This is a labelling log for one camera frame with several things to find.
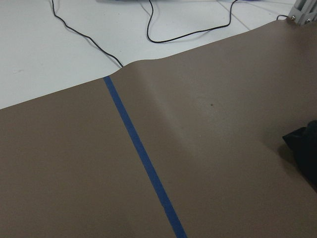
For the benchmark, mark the brown paper table cover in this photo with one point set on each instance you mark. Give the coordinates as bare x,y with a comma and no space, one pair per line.
189,146

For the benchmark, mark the black t-shirt with logo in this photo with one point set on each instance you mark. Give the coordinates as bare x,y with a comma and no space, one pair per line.
303,143

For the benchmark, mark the aluminium frame post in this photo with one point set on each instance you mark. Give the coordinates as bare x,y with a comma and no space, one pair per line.
303,12

